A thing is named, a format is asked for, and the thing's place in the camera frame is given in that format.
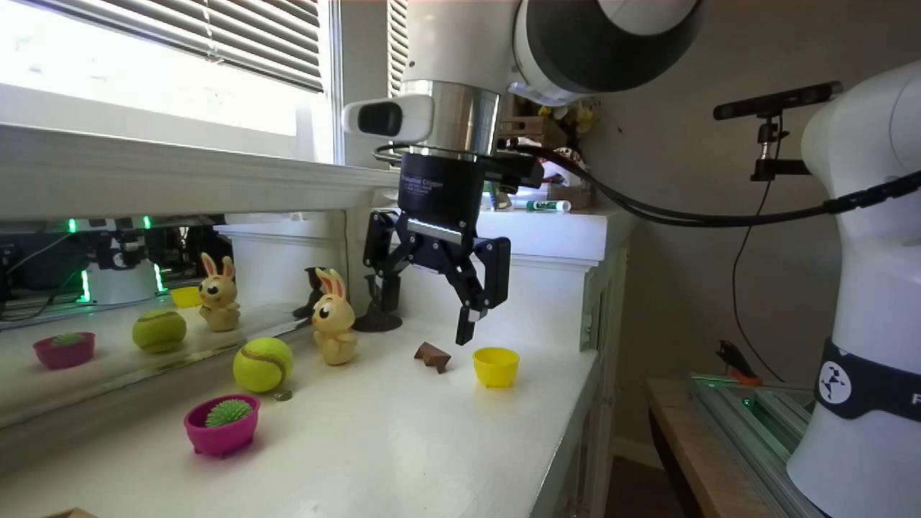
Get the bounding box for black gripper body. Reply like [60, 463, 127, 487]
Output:
[391, 146, 488, 256]

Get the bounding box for white raised shelf unit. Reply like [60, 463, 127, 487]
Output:
[222, 205, 632, 356]

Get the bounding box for black conical stand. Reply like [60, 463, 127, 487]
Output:
[350, 270, 409, 336]

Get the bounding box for white marker pen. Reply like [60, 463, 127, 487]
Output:
[507, 195, 579, 215]

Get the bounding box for small yellow plastic cup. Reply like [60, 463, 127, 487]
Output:
[468, 346, 524, 394]

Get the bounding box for dark brown block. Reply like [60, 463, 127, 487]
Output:
[412, 339, 455, 377]

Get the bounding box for brown cardboard box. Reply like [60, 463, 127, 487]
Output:
[498, 96, 603, 154]

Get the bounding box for clear plastic bag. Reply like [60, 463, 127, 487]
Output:
[535, 155, 579, 192]

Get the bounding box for white window blind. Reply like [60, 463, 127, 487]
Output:
[35, 0, 327, 96]
[386, 0, 412, 100]

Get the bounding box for yellow-green tennis ball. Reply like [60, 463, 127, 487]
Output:
[229, 333, 295, 397]

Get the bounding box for white counter cabinet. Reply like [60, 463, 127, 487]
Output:
[528, 256, 632, 518]

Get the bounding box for small green ball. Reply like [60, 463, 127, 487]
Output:
[203, 397, 256, 433]

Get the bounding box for brown wooden table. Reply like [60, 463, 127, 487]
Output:
[643, 374, 816, 518]

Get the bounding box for pink plastic bowl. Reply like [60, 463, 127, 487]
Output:
[181, 392, 265, 460]

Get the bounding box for black plug bundle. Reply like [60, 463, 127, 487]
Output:
[717, 336, 766, 387]

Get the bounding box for aluminium profile rails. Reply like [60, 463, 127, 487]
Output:
[688, 371, 829, 518]

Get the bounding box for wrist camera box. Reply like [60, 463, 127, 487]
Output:
[337, 93, 436, 146]

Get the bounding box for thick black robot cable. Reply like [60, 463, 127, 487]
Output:
[370, 139, 921, 231]

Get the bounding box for thin black camera cable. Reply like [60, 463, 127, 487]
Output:
[727, 175, 787, 387]

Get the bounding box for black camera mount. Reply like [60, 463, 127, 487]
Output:
[748, 112, 819, 185]

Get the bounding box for black stereo camera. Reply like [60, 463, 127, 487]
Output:
[709, 77, 845, 125]

